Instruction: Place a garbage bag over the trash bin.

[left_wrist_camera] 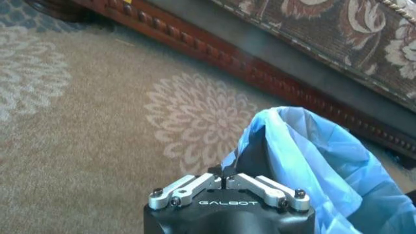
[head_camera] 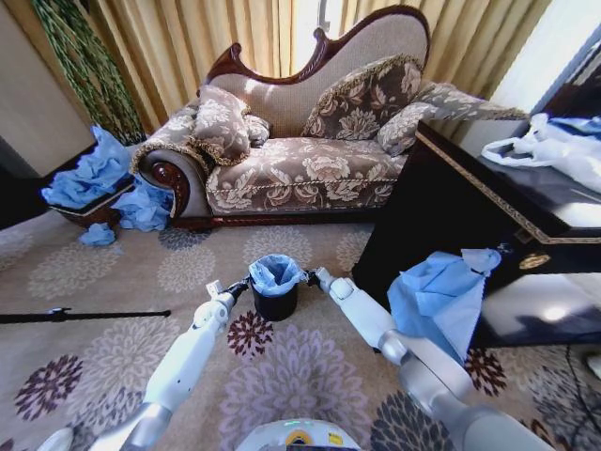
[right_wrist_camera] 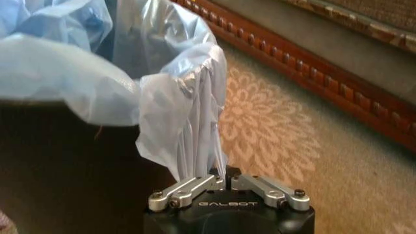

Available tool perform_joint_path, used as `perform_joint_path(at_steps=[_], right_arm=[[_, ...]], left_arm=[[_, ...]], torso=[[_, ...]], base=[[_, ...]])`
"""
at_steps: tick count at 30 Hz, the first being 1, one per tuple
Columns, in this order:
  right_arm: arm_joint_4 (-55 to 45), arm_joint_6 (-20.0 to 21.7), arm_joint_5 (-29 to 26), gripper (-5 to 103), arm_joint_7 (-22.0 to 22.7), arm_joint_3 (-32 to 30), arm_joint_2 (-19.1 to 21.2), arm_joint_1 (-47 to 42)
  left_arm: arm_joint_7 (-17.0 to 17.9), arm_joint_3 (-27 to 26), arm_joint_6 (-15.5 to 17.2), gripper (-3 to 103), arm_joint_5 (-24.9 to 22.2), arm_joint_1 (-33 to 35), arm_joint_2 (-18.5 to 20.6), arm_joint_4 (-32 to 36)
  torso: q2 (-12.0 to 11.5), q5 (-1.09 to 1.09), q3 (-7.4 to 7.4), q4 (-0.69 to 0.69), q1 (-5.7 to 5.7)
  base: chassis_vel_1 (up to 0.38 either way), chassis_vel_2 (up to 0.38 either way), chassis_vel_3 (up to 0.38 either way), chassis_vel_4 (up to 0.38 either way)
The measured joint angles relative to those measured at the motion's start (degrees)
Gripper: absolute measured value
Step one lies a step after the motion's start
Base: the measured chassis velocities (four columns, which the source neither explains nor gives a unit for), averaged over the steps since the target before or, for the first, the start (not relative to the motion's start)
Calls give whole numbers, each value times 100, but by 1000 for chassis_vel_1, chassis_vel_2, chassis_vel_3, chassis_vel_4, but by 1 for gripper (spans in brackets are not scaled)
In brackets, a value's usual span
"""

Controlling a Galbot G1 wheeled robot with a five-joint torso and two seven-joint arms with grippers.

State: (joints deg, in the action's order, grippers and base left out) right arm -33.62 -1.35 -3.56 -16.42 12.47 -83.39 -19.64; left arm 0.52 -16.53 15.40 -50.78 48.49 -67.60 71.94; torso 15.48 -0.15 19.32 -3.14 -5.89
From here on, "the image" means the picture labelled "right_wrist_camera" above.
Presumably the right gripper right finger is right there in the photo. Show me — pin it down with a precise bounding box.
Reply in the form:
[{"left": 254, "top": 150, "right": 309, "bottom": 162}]
[{"left": 226, "top": 165, "right": 313, "bottom": 211}]

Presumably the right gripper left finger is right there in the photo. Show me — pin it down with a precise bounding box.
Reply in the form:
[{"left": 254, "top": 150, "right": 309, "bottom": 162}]
[{"left": 149, "top": 167, "right": 226, "bottom": 212}]

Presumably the pale blue garbage bag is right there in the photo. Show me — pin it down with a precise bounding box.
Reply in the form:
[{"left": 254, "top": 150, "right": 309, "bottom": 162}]
[{"left": 0, "top": 0, "right": 230, "bottom": 184}]

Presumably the carved red-brown wooden furniture base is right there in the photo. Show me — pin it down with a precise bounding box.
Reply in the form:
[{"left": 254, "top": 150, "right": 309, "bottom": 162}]
[{"left": 169, "top": 0, "right": 416, "bottom": 156}]

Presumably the beige floral patterned carpet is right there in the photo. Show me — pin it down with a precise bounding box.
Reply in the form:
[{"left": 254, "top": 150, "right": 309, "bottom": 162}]
[{"left": 209, "top": 41, "right": 416, "bottom": 234}]

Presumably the dark brown trash bin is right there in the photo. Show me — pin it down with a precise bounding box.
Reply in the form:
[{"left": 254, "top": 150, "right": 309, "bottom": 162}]
[{"left": 0, "top": 24, "right": 209, "bottom": 234}]

